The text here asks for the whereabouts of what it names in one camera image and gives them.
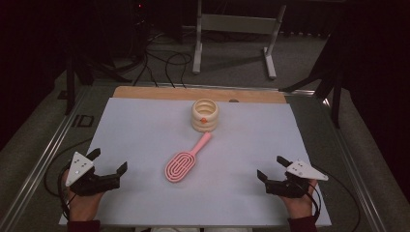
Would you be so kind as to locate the white metal stand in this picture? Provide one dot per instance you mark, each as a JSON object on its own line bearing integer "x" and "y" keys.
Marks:
{"x": 237, "y": 24}

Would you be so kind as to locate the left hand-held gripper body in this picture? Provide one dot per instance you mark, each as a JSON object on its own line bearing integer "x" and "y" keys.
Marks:
{"x": 93, "y": 183}

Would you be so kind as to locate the person's left hand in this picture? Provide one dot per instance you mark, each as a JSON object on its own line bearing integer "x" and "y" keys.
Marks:
{"x": 82, "y": 208}

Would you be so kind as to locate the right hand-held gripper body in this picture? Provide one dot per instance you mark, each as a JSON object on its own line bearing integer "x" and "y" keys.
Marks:
{"x": 290, "y": 188}

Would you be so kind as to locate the cream ribbed cup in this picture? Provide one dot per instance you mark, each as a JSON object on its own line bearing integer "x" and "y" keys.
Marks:
{"x": 206, "y": 125}

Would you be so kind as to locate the white table mat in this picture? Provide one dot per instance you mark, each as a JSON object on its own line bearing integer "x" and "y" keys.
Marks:
{"x": 145, "y": 129}

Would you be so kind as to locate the aluminium frame rail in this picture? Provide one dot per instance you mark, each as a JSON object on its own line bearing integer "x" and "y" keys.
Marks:
{"x": 48, "y": 158}
{"x": 357, "y": 180}

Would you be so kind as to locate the dark equipment rack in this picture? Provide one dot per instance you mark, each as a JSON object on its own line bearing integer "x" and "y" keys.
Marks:
{"x": 140, "y": 19}

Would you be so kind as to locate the pink hairbrush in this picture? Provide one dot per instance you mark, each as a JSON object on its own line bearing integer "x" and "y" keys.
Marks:
{"x": 180, "y": 166}

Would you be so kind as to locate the person's right hand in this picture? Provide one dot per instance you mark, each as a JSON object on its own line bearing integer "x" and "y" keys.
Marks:
{"x": 299, "y": 208}

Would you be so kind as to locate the black tripod stand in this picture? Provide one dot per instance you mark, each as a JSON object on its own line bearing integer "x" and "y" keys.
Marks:
{"x": 336, "y": 96}
{"x": 69, "y": 90}

